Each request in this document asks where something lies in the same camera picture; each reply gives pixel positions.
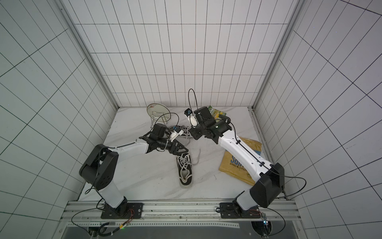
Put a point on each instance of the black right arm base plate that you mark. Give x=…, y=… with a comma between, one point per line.
x=233, y=211

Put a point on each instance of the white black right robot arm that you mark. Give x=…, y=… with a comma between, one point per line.
x=269, y=178

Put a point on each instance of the black white sneaker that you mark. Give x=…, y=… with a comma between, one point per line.
x=186, y=129
x=185, y=170

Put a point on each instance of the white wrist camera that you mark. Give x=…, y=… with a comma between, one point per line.
x=175, y=133
x=191, y=117

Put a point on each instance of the green spring tea snack bag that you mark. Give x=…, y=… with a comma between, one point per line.
x=216, y=113

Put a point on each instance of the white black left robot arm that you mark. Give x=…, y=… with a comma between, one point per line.
x=100, y=166

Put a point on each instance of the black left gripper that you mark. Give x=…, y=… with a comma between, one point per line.
x=174, y=150

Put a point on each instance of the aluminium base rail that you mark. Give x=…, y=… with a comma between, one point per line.
x=178, y=211

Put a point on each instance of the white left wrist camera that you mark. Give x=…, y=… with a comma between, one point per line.
x=175, y=133

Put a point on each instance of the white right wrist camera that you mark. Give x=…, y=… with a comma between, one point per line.
x=191, y=117

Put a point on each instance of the round mirror on wire stand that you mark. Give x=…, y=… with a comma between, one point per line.
x=158, y=113

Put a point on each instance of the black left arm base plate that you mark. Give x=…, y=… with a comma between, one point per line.
x=124, y=211

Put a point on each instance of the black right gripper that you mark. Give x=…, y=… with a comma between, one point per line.
x=198, y=131

